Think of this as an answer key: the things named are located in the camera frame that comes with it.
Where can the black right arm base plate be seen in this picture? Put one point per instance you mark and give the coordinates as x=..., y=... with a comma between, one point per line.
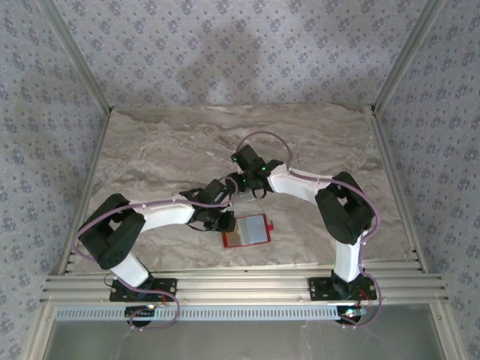
x=317, y=288

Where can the red card holder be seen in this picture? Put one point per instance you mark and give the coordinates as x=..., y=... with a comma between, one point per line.
x=249, y=232

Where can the aluminium left corner post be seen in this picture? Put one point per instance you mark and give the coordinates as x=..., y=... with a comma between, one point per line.
x=77, y=56

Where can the aluminium right corner post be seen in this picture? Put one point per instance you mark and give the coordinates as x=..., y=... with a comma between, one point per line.
x=408, y=56

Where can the black controller board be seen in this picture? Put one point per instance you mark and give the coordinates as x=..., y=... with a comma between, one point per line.
x=140, y=312
x=350, y=313

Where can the aluminium frame leg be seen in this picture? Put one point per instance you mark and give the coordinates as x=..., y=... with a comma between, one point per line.
x=39, y=337
x=448, y=337

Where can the aluminium left side rail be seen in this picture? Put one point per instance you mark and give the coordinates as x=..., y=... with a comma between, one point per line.
x=85, y=187

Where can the aluminium cross rail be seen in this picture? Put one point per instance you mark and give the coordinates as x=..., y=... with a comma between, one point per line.
x=243, y=285

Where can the aluminium right frame leg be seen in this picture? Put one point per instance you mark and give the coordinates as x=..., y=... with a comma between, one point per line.
x=448, y=337

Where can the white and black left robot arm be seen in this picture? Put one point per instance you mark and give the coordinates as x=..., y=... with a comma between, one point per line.
x=165, y=215

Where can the aluminium left frame leg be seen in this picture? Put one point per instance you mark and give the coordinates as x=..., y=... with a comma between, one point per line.
x=39, y=337

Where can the aluminium corner post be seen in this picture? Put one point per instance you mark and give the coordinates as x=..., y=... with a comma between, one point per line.
x=408, y=56
x=77, y=56

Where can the black left controller board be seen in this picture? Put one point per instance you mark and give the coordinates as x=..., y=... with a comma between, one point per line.
x=140, y=312

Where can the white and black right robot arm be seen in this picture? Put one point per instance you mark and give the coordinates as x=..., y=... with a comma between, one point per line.
x=296, y=183

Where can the aluminium right side rail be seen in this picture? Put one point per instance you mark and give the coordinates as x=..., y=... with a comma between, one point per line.
x=397, y=187

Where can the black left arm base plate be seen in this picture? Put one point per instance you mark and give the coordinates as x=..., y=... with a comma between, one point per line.
x=170, y=288

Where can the black right controller board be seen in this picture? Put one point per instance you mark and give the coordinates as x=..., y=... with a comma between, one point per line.
x=350, y=313

